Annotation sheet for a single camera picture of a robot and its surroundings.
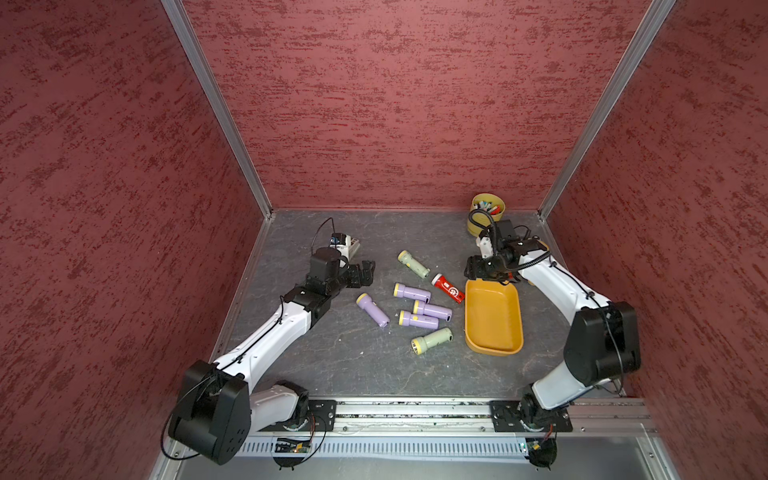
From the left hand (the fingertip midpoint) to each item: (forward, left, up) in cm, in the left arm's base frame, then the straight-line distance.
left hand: (360, 268), depth 84 cm
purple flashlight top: (0, -15, -14) cm, 21 cm away
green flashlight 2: (-17, -17, -13) cm, 28 cm away
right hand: (+1, -35, -6) cm, 35 cm away
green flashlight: (+13, -14, -13) cm, 23 cm away
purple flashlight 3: (-10, -13, -12) cm, 21 cm away
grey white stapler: (+18, +5, -14) cm, 24 cm away
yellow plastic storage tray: (-7, -41, -17) cm, 45 cm away
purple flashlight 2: (-6, -18, -12) cm, 23 cm away
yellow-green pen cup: (+30, -43, -5) cm, 53 cm away
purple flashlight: (-4, -1, -13) cm, 14 cm away
